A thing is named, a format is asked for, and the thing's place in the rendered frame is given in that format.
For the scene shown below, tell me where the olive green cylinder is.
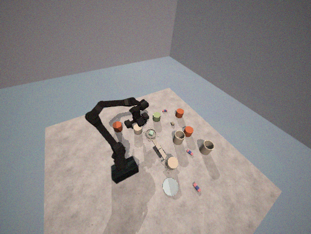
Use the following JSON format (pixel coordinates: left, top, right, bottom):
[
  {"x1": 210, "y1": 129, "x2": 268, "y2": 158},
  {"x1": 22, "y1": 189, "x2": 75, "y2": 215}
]
[{"x1": 153, "y1": 112, "x2": 160, "y2": 122}]

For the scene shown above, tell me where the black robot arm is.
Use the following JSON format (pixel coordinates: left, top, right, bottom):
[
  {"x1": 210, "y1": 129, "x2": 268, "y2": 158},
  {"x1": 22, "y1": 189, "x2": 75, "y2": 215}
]
[{"x1": 85, "y1": 97, "x2": 149, "y2": 172}]

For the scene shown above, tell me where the white round dish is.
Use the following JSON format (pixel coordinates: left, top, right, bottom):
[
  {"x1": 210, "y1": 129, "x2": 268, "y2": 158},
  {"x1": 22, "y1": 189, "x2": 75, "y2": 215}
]
[{"x1": 163, "y1": 178, "x2": 179, "y2": 196}]

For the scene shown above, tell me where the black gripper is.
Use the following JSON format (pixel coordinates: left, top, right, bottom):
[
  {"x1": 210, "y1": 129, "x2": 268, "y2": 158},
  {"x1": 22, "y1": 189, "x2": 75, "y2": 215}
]
[{"x1": 124, "y1": 112, "x2": 149, "y2": 129}]

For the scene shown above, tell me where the orange cylinder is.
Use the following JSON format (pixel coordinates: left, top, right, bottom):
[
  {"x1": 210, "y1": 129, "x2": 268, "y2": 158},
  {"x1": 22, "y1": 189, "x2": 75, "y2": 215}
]
[
  {"x1": 175, "y1": 108, "x2": 184, "y2": 118},
  {"x1": 113, "y1": 121, "x2": 123, "y2": 133},
  {"x1": 184, "y1": 126, "x2": 193, "y2": 137}
]

